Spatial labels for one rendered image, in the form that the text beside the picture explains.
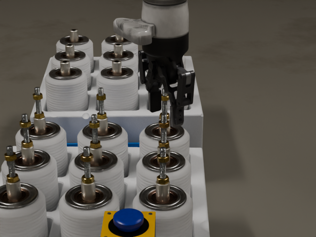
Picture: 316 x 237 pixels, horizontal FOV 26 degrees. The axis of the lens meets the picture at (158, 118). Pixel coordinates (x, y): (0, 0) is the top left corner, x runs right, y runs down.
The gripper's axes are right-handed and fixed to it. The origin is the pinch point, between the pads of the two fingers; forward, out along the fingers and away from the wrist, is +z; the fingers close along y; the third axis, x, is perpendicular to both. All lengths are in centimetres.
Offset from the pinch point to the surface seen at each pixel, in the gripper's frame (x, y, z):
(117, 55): -18, 51, 9
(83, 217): 19.5, -7.2, 10.1
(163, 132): 0.5, -0.3, 3.7
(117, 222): 21.5, -22.4, 1.7
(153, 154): 0.8, 2.8, 9.4
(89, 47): -17, 64, 11
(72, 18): -57, 164, 36
